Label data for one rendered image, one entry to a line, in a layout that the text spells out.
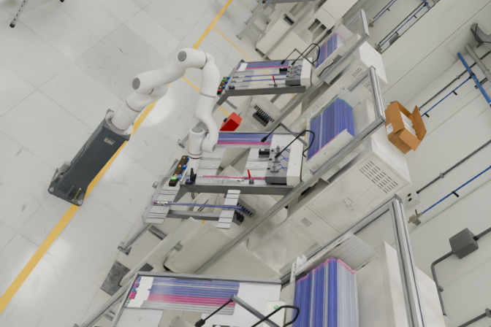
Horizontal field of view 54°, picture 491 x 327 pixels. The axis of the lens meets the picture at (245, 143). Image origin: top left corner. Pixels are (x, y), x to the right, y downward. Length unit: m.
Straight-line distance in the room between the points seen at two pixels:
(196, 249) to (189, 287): 1.02
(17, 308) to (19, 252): 0.34
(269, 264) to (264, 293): 1.07
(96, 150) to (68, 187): 0.41
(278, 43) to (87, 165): 4.71
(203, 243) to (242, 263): 0.30
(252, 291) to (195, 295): 0.26
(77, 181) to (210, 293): 1.47
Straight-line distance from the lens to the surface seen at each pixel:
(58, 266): 3.23
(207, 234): 3.25
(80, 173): 3.36
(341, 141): 2.71
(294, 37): 7.44
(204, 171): 3.15
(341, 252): 2.05
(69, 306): 3.14
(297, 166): 2.98
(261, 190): 2.95
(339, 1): 7.28
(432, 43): 5.94
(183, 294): 2.34
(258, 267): 3.37
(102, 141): 3.15
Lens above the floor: 2.57
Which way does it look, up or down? 28 degrees down
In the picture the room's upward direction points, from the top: 46 degrees clockwise
